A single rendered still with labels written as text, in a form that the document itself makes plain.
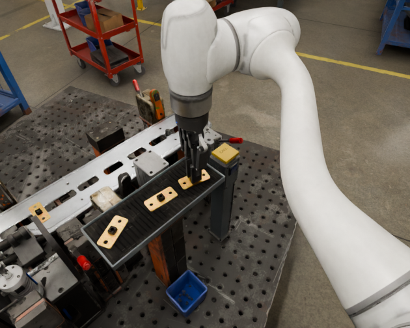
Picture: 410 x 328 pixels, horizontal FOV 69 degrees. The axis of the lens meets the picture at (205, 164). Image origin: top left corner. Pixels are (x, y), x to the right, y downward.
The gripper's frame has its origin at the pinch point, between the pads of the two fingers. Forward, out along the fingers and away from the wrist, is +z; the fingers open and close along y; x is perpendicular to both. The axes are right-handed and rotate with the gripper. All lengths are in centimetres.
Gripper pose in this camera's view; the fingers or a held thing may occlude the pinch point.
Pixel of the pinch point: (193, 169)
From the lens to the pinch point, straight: 80.0
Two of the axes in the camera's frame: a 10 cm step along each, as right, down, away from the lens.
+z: 0.0, 6.8, 7.3
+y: -5.0, -6.4, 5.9
